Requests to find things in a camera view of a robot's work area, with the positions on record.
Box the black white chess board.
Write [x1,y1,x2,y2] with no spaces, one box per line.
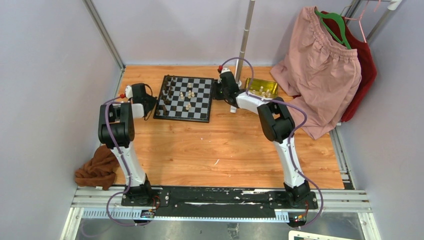
[153,75,215,123]

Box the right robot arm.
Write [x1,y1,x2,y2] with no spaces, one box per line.
[214,67,311,209]

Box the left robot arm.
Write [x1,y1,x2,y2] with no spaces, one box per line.
[97,83,157,207]

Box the silver rack pole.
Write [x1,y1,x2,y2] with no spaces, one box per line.
[235,0,256,87]

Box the yellow metal tin tray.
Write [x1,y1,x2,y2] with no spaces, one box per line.
[244,77,278,99]

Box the brown crumpled cloth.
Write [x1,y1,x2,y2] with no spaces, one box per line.
[74,145,120,191]

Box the pink hanging garment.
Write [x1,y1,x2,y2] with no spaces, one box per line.
[270,6,362,140]

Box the green clothes hanger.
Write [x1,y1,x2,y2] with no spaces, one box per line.
[314,9,352,51]

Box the red hanging garment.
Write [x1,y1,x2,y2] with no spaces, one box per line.
[341,24,377,122]

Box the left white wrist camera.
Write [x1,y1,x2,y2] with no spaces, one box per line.
[119,85,133,99]

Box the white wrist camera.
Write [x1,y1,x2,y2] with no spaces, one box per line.
[119,85,133,99]
[217,65,231,74]

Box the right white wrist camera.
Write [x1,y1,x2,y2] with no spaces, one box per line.
[217,65,231,74]

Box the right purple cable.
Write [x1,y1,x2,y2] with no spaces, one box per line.
[219,56,325,229]

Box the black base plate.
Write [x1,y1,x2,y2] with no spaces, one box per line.
[121,186,319,219]

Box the pink wire hanger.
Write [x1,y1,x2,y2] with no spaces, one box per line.
[341,0,383,43]

